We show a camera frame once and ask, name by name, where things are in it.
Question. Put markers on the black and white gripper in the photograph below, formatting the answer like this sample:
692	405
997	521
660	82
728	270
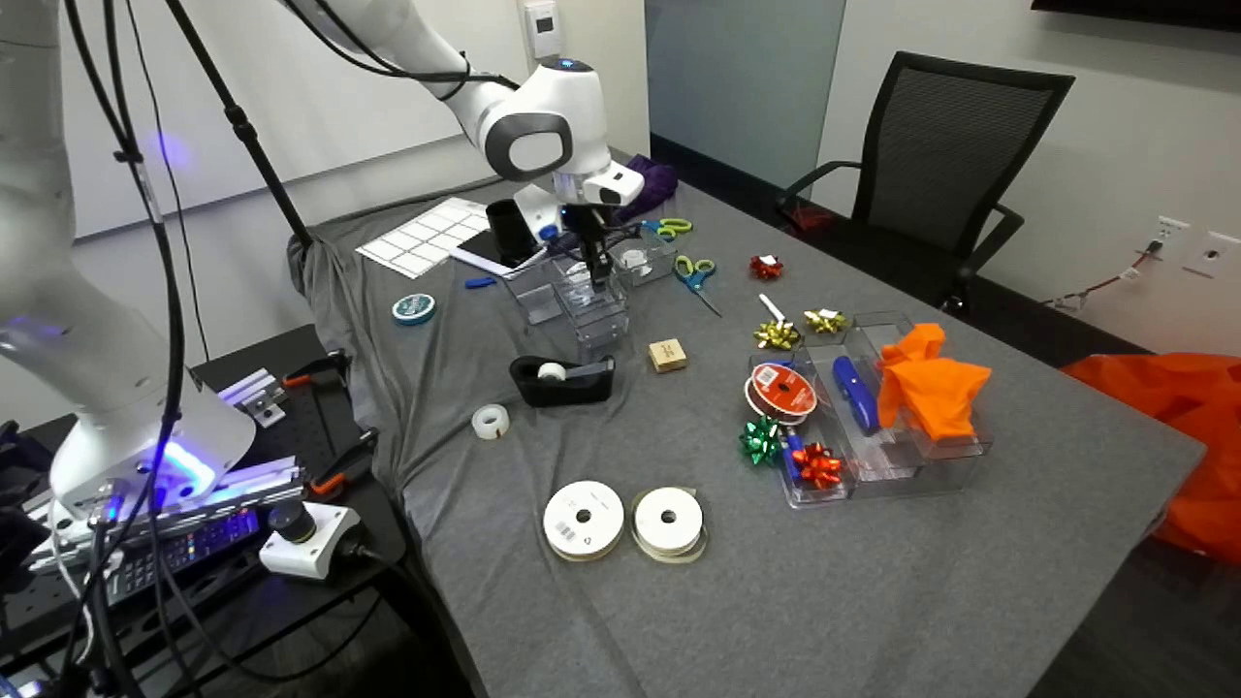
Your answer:
607	184

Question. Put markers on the clear acrylic pen holder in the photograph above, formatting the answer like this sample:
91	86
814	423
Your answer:
576	314

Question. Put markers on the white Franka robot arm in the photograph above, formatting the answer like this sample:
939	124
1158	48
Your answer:
91	373

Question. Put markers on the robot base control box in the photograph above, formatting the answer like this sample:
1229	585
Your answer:
197	525

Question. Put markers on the white spool in clear holder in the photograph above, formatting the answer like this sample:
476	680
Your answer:
576	282

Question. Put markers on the blue pen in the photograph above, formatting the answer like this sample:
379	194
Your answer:
479	282

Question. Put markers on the clear tape roll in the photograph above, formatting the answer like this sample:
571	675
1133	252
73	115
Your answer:
633	263

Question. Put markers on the purple cloth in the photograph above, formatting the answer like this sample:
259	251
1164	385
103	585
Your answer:
650	184

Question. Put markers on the black flat notebook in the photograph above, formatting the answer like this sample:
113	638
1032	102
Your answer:
476	251

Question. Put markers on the tan wooden block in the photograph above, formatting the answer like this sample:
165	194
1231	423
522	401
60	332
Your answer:
669	356

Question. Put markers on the black tape dispenser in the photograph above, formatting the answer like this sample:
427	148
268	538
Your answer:
564	382

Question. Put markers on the white grid paper sheet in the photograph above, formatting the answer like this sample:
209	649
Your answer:
425	239

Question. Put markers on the red gift bow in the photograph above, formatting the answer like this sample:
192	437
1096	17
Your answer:
815	468
767	265

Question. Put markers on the blue tape roll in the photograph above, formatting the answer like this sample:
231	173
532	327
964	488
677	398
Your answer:
412	307

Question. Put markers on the small white tape roll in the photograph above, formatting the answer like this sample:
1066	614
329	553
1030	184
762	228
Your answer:
489	419

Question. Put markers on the gold gift bow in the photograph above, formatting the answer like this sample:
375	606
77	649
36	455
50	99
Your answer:
779	335
824	318

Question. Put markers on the red and white ribbon spool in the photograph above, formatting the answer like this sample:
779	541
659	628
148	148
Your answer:
780	388

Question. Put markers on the green gift bow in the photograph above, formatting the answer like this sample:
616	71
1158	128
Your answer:
762	438

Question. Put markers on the blue ribbon piece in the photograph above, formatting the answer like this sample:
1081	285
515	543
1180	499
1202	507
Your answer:
854	395

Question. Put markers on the black mesh office chair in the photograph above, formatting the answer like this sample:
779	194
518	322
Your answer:
935	167

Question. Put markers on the black tripod pole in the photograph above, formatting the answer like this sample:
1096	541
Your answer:
237	120

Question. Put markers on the clear plastic tray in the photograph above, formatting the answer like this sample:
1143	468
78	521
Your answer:
905	446

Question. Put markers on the grey tablecloth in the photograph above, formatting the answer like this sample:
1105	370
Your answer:
802	569

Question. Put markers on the white box with black knob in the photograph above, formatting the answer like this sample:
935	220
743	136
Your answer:
304	538

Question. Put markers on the orange cloth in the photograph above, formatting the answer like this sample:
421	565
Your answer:
1168	438

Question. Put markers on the white wall thermostat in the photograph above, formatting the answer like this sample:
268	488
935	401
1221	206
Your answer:
546	29

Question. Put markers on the silver metal bracket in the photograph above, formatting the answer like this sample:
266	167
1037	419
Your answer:
253	395

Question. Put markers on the white wall outlet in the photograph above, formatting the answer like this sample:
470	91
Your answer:
1173	242

